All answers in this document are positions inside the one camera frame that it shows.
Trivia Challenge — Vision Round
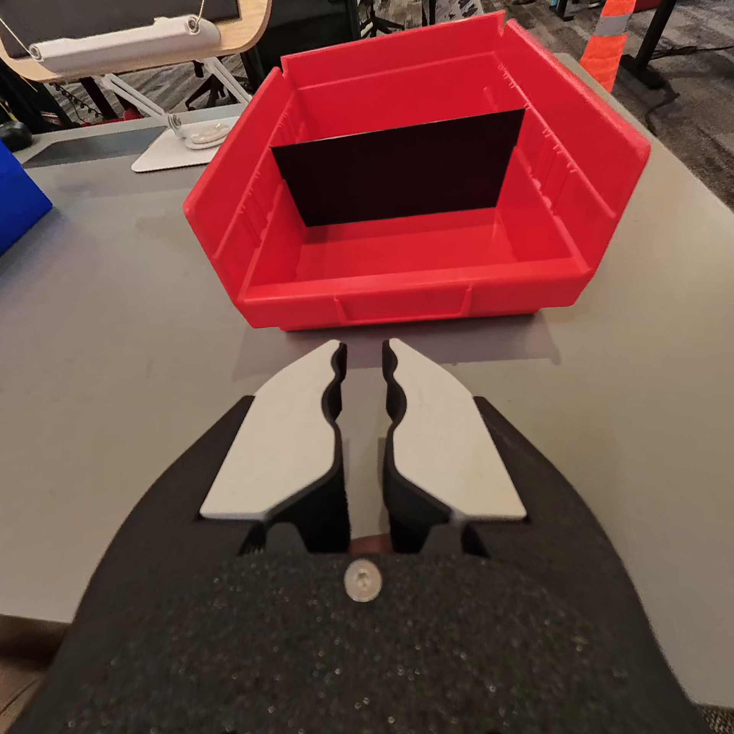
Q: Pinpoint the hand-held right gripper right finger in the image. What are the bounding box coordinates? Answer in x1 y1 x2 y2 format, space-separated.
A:
381 338 527 554

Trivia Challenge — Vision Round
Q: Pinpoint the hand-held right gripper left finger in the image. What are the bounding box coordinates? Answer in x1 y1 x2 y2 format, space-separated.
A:
200 339 351 552

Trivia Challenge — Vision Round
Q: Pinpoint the red plastic bin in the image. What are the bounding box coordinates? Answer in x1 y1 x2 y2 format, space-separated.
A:
183 11 651 332

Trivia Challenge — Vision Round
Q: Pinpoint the blue plastic bin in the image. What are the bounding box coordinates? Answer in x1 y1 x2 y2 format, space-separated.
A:
0 140 54 257

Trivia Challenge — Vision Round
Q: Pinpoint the black bin divider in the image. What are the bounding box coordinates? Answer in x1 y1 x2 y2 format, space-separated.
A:
271 108 526 228

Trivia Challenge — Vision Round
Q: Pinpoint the orange traffic cone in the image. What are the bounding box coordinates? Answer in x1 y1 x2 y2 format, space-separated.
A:
579 0 632 94

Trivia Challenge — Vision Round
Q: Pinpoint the white folding stand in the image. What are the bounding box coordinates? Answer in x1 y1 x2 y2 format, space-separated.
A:
0 0 253 174

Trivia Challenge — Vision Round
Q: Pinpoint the wood-framed black board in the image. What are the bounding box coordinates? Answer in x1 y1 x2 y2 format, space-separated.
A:
0 0 271 84

